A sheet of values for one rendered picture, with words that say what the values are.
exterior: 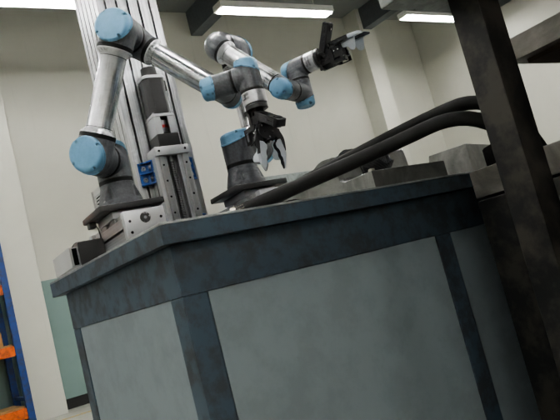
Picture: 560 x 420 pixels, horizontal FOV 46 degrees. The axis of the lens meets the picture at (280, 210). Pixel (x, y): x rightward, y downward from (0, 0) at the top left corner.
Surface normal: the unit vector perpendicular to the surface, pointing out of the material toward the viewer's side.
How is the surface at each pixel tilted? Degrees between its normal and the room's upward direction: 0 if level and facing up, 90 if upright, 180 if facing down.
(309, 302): 90
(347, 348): 90
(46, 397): 90
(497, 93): 90
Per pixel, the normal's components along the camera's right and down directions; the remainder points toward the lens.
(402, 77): 0.54, -0.23
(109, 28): -0.15, -0.20
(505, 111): -0.80, 0.14
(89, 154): -0.20, 0.06
